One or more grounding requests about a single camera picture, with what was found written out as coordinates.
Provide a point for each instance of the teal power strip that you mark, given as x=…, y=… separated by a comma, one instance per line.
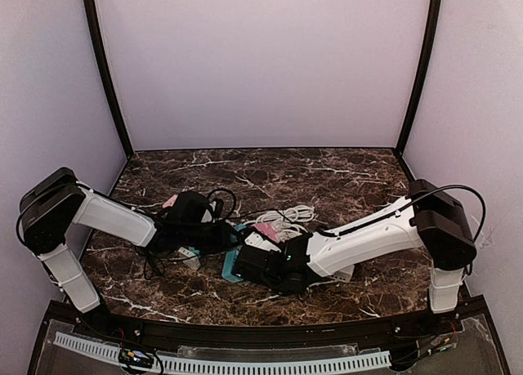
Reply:
x=229, y=262

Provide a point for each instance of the black front rail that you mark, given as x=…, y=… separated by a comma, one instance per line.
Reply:
x=395, y=332

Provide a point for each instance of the white power strip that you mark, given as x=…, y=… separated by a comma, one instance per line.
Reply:
x=344, y=275

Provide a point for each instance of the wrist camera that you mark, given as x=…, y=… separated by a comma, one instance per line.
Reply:
x=257, y=239
x=217, y=209

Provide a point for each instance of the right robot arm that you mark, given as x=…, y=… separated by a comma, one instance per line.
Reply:
x=427, y=217

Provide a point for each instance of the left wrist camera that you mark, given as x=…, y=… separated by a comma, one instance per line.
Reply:
x=217, y=209

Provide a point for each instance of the left circuit board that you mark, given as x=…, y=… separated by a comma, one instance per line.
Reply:
x=135, y=357

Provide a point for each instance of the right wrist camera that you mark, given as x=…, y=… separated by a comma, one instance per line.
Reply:
x=257, y=239

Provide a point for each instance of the left black frame post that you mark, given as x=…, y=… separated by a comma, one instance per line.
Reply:
x=94, y=27

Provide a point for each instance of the black frame post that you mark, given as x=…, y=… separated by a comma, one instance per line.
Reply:
x=94, y=27
x=420, y=76

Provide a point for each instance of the pink triangular power strip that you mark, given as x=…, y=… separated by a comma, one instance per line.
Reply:
x=268, y=230

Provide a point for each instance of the right black frame post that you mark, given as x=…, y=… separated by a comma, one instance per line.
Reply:
x=420, y=76

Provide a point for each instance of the pink cube socket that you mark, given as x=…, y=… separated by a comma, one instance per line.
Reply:
x=169, y=203

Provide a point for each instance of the white slotted cable duct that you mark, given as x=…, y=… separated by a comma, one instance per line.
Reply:
x=195, y=360

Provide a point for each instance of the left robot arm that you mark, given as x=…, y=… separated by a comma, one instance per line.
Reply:
x=61, y=202

